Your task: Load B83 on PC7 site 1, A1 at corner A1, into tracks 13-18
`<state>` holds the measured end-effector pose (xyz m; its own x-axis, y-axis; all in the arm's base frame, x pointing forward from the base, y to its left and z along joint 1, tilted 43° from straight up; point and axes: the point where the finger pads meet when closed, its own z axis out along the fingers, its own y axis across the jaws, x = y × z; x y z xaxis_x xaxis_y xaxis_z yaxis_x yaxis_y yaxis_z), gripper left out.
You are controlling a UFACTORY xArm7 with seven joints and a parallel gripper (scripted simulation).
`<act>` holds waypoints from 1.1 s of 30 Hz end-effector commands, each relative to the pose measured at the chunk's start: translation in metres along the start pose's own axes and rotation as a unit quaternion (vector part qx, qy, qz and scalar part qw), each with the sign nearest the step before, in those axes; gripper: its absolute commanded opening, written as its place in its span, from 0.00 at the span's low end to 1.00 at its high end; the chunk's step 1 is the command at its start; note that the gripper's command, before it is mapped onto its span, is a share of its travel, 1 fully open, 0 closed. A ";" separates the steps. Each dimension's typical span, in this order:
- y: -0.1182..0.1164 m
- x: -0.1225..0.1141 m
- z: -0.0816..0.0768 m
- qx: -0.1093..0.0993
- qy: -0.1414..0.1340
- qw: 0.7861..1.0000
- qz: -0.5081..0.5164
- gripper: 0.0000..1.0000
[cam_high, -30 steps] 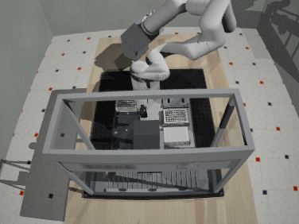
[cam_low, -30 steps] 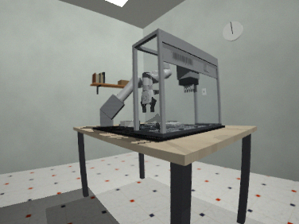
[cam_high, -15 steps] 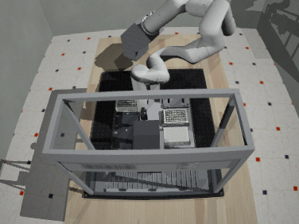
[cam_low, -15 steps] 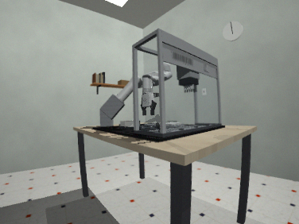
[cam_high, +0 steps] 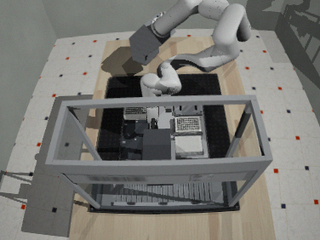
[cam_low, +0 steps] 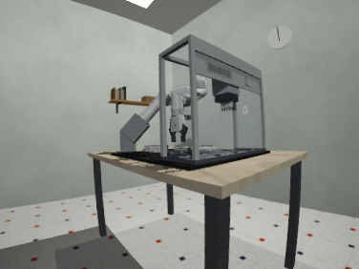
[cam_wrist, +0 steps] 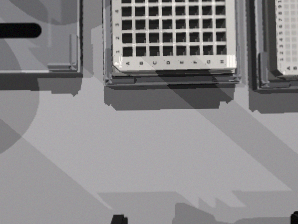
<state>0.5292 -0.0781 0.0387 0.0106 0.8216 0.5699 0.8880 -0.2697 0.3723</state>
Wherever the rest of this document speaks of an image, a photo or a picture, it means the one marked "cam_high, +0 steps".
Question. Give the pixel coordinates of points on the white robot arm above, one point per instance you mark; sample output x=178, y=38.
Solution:
x=232, y=26

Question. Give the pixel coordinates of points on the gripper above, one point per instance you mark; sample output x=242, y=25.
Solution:
x=152, y=116

